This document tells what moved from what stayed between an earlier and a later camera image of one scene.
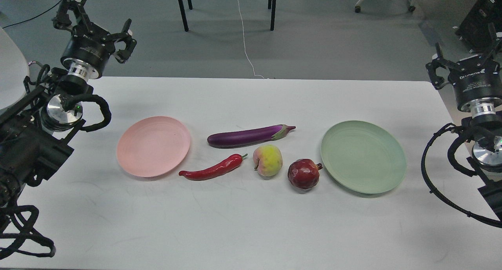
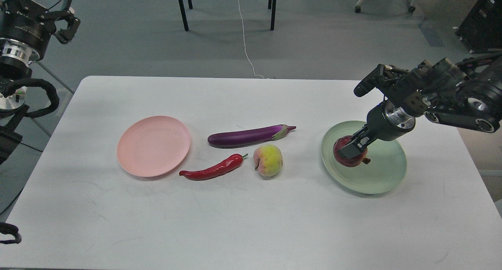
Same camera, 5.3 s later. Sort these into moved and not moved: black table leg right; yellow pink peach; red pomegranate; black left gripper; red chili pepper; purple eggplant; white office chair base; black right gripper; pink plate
Moved: black left gripper; red pomegranate; black right gripper
Not moved: black table leg right; white office chair base; red chili pepper; purple eggplant; pink plate; yellow pink peach
